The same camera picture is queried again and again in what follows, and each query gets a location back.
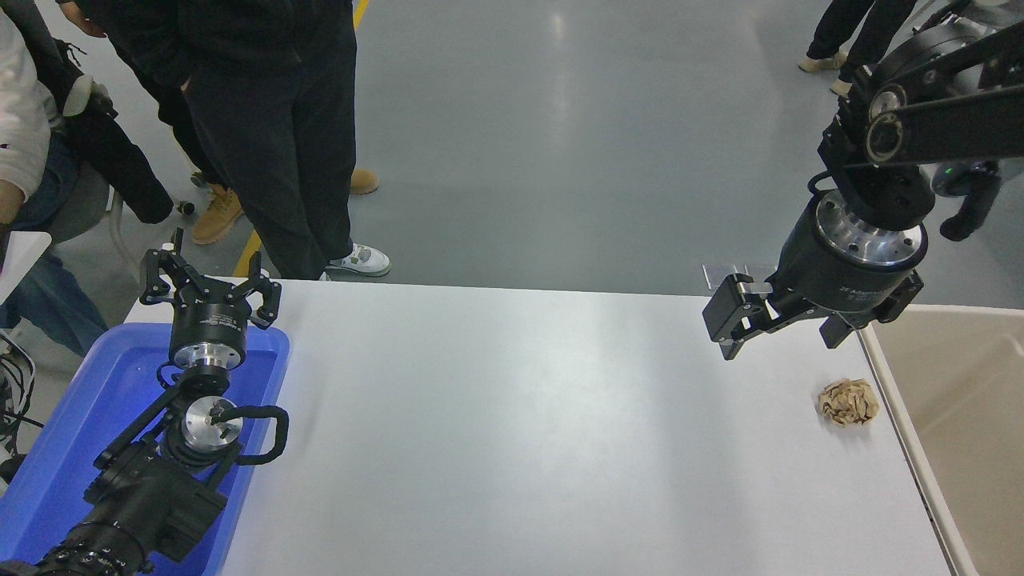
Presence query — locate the black jacket on chair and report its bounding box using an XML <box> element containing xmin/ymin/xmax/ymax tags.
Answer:
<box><xmin>22</xmin><ymin>0</ymin><xmax>175</xmax><ymax>226</ymax></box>

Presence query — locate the blue plastic tray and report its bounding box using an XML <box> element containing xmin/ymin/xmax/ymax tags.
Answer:
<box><xmin>0</xmin><ymin>322</ymin><xmax>290</xmax><ymax>576</ymax></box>

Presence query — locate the person with beige shoes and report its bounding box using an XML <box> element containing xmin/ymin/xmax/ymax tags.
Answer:
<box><xmin>798</xmin><ymin>0</ymin><xmax>918</xmax><ymax>98</ymax></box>

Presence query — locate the standing person with white shoes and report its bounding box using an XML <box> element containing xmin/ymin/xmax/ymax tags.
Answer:
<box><xmin>180</xmin><ymin>0</ymin><xmax>393</xmax><ymax>281</ymax></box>

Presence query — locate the large pale bin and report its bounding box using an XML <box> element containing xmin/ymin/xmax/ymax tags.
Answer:
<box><xmin>858</xmin><ymin>304</ymin><xmax>1024</xmax><ymax>576</ymax></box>

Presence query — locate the grey wheeled chair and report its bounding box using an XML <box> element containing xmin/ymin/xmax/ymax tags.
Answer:
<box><xmin>44</xmin><ymin>160</ymin><xmax>197</xmax><ymax>277</ymax></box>

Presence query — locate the seated person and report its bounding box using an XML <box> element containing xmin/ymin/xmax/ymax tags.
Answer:
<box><xmin>0</xmin><ymin>12</ymin><xmax>109</xmax><ymax>357</ymax></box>

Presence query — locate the seated person's hand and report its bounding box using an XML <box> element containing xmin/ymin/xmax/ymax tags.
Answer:
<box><xmin>0</xmin><ymin>180</ymin><xmax>26</xmax><ymax>226</ymax></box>

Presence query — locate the standing person with tan boots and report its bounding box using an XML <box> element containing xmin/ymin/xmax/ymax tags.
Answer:
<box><xmin>56</xmin><ymin>0</ymin><xmax>380</xmax><ymax>246</ymax></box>

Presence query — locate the white writing board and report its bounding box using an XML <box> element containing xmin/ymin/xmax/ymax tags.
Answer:
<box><xmin>0</xmin><ymin>231</ymin><xmax>54</xmax><ymax>306</ymax></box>

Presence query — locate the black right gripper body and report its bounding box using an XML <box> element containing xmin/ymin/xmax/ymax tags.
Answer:
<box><xmin>771</xmin><ymin>200</ymin><xmax>927</xmax><ymax>315</ymax></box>

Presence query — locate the black cable bundle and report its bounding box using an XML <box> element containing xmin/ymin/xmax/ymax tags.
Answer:
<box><xmin>0</xmin><ymin>332</ymin><xmax>42</xmax><ymax>481</ymax></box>

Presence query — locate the tan paper ball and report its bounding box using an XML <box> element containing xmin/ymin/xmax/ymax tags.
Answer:
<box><xmin>817</xmin><ymin>378</ymin><xmax>880</xmax><ymax>428</ymax></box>

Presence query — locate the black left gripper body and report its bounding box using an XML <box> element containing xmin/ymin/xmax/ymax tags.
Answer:
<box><xmin>168</xmin><ymin>288</ymin><xmax>250</xmax><ymax>347</ymax></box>

